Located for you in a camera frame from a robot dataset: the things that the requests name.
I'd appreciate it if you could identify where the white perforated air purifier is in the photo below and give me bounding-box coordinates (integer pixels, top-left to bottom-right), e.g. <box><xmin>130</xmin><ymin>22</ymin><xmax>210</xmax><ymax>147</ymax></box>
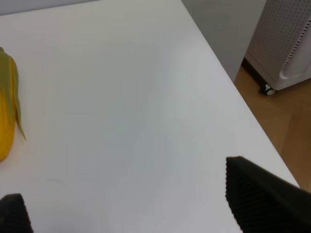
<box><xmin>245</xmin><ymin>0</ymin><xmax>311</xmax><ymax>95</ymax></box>

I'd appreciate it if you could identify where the yellow toy corn cob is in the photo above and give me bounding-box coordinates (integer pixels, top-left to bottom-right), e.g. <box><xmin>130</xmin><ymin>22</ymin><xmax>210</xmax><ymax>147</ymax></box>
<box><xmin>0</xmin><ymin>48</ymin><xmax>26</xmax><ymax>160</ymax></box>

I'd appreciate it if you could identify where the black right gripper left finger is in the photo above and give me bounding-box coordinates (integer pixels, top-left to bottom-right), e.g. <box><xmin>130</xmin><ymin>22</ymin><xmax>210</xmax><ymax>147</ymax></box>
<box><xmin>0</xmin><ymin>193</ymin><xmax>33</xmax><ymax>233</ymax></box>

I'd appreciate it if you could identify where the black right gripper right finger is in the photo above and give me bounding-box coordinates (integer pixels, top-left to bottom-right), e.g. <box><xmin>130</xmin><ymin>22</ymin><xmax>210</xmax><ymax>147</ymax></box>
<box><xmin>225</xmin><ymin>156</ymin><xmax>311</xmax><ymax>233</ymax></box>

